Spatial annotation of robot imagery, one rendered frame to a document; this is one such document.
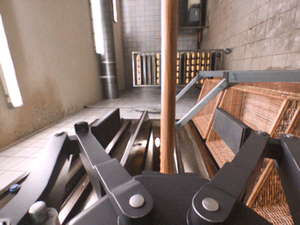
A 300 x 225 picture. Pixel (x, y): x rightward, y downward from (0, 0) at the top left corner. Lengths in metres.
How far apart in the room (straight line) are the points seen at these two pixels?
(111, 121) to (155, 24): 5.28
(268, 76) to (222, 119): 0.55
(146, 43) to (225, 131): 5.19
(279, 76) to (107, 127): 0.68
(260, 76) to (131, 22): 5.08
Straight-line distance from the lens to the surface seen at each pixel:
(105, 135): 0.16
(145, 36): 5.36
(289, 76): 0.77
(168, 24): 0.30
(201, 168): 1.01
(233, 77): 0.66
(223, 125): 0.18
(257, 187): 0.78
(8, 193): 1.19
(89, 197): 0.93
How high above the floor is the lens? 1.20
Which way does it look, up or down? 5 degrees up
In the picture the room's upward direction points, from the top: 90 degrees counter-clockwise
